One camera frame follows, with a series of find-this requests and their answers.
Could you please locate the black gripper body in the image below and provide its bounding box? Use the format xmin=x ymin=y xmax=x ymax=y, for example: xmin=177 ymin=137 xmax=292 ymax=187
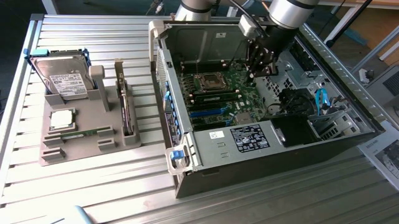
xmin=256 ymin=23 xmax=300 ymax=70

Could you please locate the black installed RAM stick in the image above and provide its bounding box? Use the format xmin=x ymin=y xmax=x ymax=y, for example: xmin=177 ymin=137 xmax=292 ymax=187
xmin=193 ymin=91 xmax=241 ymax=104

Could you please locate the green RAM stick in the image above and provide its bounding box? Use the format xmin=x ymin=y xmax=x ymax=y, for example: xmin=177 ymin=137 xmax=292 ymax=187
xmin=59 ymin=131 xmax=101 ymax=141

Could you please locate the green motherboard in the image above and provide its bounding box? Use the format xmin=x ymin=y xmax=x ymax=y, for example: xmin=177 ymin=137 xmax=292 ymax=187
xmin=176 ymin=63 xmax=268 ymax=132

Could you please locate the black slanted pole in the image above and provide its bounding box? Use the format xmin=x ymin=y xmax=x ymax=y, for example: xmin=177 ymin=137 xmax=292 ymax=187
xmin=323 ymin=0 xmax=376 ymax=45

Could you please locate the blue expansion slot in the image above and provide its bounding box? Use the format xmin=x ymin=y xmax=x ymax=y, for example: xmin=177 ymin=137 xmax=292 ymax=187
xmin=189 ymin=109 xmax=227 ymax=118

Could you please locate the white power strip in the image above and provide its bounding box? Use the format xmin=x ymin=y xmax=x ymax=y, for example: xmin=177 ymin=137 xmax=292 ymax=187
xmin=357 ymin=67 xmax=375 ymax=83

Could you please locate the silver power supply unit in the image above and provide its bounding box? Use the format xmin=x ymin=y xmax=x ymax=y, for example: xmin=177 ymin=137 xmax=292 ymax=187
xmin=188 ymin=120 xmax=285 ymax=169

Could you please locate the grey computer box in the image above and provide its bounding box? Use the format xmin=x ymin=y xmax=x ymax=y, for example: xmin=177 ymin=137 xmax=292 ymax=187
xmin=363 ymin=64 xmax=399 ymax=122

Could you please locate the open black PC case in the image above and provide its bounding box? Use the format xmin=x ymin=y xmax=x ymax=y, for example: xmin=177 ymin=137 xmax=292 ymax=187
xmin=148 ymin=19 xmax=387 ymax=199

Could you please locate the printed paper sheet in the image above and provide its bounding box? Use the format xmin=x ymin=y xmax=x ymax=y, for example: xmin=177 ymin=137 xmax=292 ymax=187
xmin=356 ymin=139 xmax=399 ymax=188

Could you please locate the silver hard disk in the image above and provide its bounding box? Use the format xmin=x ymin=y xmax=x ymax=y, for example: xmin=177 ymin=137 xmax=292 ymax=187
xmin=33 ymin=54 xmax=96 ymax=101

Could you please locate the grey parts rack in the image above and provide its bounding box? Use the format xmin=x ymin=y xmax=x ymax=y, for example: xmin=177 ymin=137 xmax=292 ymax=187
xmin=37 ymin=64 xmax=141 ymax=167

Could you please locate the silver CPU chip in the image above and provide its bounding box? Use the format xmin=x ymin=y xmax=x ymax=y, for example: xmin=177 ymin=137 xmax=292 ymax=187
xmin=48 ymin=109 xmax=76 ymax=129

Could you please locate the blue disk caddy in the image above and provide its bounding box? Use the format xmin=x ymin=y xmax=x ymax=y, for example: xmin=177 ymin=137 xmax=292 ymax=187
xmin=23 ymin=47 xmax=92 ymax=95

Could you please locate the light blue plastic object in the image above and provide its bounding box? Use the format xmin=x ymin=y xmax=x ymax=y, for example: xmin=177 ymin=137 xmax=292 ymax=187
xmin=39 ymin=204 xmax=95 ymax=224

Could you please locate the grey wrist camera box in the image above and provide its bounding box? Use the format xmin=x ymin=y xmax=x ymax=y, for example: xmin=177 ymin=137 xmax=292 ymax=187
xmin=237 ymin=14 xmax=267 ymax=38

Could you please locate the CPU socket with metal frame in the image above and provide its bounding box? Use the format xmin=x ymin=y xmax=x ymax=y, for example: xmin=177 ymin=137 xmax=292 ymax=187
xmin=193 ymin=71 xmax=232 ymax=92

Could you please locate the blue SATA wire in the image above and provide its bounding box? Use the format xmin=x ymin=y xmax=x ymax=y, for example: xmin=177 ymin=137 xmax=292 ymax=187
xmin=313 ymin=88 xmax=332 ymax=116

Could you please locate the wooden desk with white frame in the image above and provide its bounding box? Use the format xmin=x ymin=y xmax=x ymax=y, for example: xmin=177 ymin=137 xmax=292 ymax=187
xmin=320 ymin=0 xmax=399 ymax=67

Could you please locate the graphics card with metal bracket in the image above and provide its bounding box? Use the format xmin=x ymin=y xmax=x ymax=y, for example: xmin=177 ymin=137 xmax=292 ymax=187
xmin=113 ymin=57 xmax=137 ymax=137

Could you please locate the grey case handle blue latch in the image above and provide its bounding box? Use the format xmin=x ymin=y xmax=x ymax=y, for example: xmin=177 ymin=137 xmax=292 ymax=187
xmin=164 ymin=146 xmax=191 ymax=175

